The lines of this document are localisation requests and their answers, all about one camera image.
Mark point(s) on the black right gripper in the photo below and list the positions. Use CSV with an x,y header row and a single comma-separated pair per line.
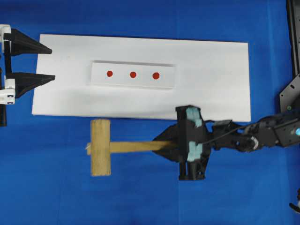
x,y
191,133

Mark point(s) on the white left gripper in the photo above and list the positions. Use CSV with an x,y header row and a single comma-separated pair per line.
x,y
14,85

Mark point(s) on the wooden mallet hammer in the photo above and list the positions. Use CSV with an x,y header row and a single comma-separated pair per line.
x,y
100,147

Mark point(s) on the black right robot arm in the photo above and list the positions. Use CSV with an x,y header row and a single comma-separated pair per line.
x,y
280,130

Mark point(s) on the red dot mark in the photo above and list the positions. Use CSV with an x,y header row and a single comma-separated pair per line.
x,y
109,73
133,74
156,75

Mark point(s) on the red dot mark middle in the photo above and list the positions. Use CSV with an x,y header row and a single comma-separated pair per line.
x,y
133,74

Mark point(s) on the white foam board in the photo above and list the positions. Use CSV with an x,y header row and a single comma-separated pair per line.
x,y
213,76

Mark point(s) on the white paper strip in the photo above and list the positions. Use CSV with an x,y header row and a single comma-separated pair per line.
x,y
144,72

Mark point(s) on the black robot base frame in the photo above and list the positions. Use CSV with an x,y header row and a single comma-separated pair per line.
x,y
289,97

